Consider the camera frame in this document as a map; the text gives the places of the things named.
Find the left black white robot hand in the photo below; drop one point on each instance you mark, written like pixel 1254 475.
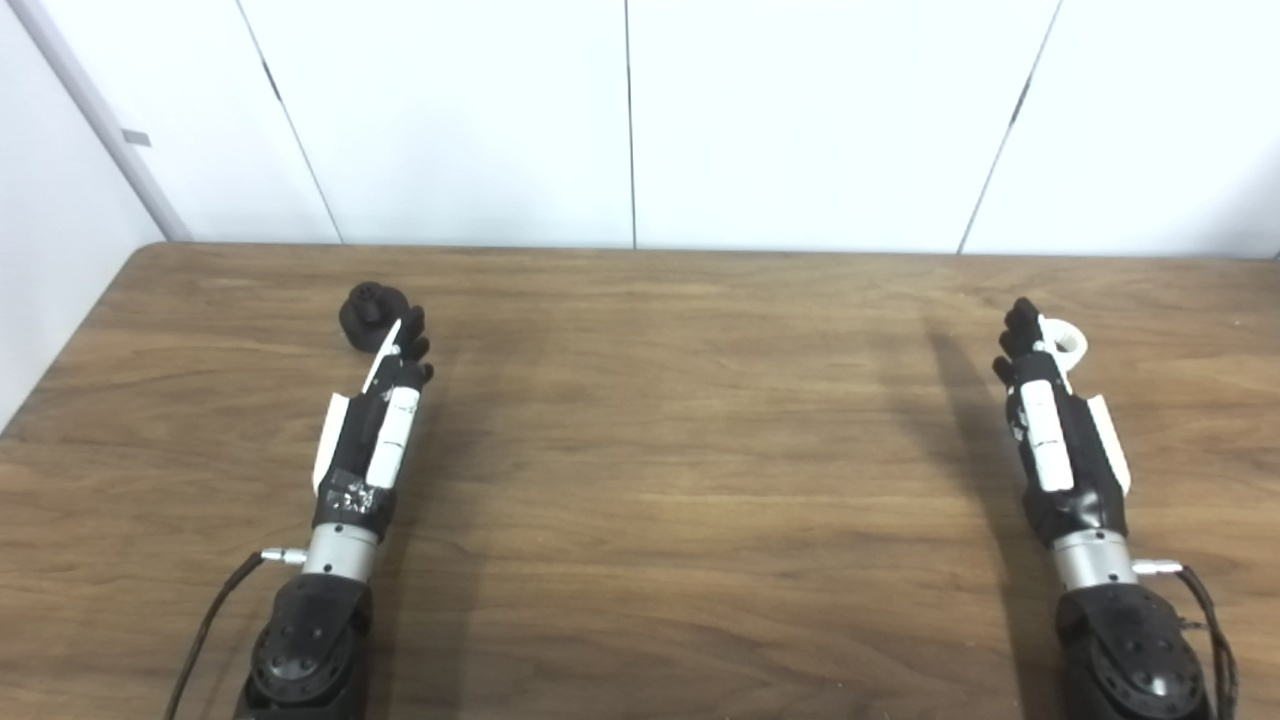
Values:
pixel 352 440

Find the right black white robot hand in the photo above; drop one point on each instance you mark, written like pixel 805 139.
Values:
pixel 1075 470

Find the round black part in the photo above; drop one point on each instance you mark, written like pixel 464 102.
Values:
pixel 362 312

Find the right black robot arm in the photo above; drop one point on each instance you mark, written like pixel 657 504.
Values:
pixel 1130 650

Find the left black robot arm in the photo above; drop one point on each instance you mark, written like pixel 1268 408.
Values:
pixel 310 640

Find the small grey wall tag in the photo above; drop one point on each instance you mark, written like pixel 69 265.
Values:
pixel 136 138

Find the grey wall corner post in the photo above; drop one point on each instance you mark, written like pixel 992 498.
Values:
pixel 100 115

